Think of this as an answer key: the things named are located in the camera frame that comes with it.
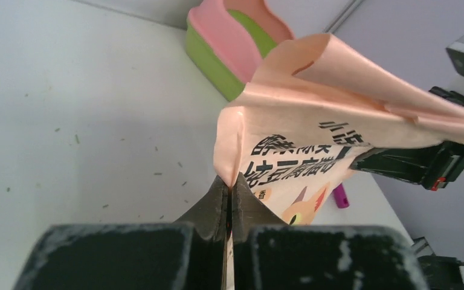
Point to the magenta plastic scoop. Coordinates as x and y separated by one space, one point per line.
340 197

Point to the pink green litter box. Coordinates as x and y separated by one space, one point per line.
227 40

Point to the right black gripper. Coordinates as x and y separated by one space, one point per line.
460 132

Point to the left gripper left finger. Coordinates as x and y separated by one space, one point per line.
188 253

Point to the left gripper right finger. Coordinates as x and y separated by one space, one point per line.
271 254

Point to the cat litter bag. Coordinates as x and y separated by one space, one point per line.
314 105

